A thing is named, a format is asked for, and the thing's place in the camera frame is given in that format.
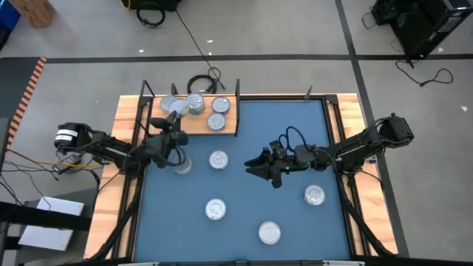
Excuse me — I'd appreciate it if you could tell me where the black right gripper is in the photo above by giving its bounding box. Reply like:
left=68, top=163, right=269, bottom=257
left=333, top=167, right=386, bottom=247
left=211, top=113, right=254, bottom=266
left=243, top=140, right=301, bottom=189

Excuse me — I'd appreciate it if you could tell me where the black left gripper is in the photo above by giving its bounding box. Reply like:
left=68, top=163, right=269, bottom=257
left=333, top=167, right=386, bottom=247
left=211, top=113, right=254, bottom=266
left=142, top=109, right=189, bottom=169

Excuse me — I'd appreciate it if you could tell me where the green white label tuna can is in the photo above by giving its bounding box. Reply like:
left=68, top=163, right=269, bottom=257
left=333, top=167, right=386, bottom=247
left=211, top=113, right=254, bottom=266
left=159, top=95, right=178, bottom=114
left=169, top=98, right=190, bottom=119

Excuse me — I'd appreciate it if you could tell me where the dark blue label tuna can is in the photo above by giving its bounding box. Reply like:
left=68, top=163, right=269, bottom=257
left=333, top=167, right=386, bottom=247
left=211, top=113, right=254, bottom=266
left=211, top=95, right=231, bottom=115
left=206, top=112, right=227, bottom=133
left=304, top=185, right=326, bottom=207
left=208, top=150, right=230, bottom=171

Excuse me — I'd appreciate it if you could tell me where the yellowfin tuna can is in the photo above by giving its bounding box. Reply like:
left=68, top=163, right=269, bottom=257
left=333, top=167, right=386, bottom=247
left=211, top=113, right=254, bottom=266
left=205, top=198, right=228, bottom=222
left=172, top=153, right=194, bottom=176

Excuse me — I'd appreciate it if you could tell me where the blue table mat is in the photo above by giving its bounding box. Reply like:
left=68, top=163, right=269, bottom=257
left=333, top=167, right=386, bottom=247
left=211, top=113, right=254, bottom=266
left=133, top=98, right=352, bottom=262

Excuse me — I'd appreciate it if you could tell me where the large green label tuna can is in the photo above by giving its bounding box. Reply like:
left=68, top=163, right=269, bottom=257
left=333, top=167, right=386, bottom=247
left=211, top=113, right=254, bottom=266
left=258, top=220, right=282, bottom=245

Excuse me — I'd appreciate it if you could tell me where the black mat with orange stripes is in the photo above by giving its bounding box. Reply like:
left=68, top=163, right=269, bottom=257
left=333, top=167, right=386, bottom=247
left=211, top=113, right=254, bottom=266
left=0, top=56, right=48, bottom=149

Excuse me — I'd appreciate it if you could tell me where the black beam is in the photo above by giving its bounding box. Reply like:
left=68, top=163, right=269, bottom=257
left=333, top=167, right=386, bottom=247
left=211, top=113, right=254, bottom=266
left=0, top=201, right=92, bottom=232

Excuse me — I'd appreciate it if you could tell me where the white flat box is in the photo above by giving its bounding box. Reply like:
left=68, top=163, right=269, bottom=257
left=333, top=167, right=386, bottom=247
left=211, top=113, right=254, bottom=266
left=17, top=195, right=86, bottom=252

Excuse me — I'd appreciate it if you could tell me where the blue plastic bin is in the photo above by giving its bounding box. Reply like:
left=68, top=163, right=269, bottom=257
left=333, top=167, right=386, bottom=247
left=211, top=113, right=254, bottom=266
left=0, top=0, right=21, bottom=33

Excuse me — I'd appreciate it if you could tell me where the black computer tower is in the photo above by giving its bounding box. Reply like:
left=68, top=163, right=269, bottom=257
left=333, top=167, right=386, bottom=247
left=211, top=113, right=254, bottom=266
left=371, top=0, right=473, bottom=60

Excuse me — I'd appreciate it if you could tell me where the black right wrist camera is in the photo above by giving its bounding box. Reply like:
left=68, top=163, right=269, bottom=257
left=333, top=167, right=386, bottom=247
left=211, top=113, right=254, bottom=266
left=273, top=139, right=290, bottom=156

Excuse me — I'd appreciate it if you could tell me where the wooden shelf with black frame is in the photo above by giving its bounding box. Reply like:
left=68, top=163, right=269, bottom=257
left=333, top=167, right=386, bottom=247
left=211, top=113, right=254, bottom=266
left=137, top=78, right=241, bottom=138

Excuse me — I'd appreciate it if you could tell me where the black coiled cable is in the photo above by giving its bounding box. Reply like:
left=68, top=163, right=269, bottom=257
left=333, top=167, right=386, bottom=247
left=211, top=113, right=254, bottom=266
left=186, top=73, right=219, bottom=95
left=135, top=7, right=166, bottom=29

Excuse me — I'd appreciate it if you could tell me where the wooden table with black frame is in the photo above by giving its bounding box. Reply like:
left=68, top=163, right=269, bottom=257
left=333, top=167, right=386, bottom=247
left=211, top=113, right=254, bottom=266
left=83, top=92, right=400, bottom=266

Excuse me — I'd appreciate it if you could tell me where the blue right gripper cable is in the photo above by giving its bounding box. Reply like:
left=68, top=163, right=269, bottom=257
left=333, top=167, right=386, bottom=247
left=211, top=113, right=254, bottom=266
left=277, top=125, right=308, bottom=149

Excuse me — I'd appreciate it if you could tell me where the long black floor cable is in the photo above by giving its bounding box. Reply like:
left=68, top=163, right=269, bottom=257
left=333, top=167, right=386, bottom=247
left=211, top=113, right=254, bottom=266
left=175, top=10, right=226, bottom=91

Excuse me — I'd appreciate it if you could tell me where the yellow cable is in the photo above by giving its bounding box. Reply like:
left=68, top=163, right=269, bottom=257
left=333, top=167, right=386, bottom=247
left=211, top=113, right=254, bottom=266
left=7, top=149, right=104, bottom=169

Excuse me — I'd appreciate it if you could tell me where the black looped floor cable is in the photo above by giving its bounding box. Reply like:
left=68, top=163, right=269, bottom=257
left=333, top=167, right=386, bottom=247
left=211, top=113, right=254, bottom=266
left=395, top=58, right=455, bottom=88

